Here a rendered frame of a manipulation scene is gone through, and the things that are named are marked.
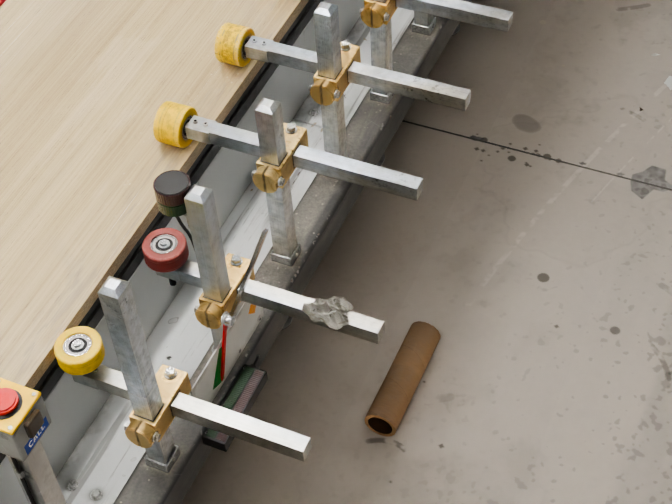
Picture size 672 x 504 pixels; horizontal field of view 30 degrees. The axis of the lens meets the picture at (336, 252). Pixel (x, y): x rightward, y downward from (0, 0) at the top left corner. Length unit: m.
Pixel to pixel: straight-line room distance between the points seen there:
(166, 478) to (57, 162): 0.65
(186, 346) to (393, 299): 0.96
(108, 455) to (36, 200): 0.49
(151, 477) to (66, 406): 0.21
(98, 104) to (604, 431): 1.41
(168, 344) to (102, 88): 0.53
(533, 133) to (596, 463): 1.12
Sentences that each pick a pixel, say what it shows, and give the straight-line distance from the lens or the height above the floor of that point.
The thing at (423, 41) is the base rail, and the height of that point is 0.70.
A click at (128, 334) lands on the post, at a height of 1.08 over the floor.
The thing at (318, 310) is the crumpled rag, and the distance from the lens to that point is 2.16.
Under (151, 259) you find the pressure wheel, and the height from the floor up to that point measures 0.91.
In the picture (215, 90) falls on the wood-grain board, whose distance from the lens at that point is 2.53.
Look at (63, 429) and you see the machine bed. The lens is 2.30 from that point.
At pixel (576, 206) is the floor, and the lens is 3.53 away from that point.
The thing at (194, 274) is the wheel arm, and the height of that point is 0.86.
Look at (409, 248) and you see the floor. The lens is 3.40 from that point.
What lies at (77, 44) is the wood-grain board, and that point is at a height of 0.90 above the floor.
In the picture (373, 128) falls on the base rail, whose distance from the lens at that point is 2.70.
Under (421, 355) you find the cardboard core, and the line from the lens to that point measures 3.08.
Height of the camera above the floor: 2.55
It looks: 49 degrees down
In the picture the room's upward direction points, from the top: 5 degrees counter-clockwise
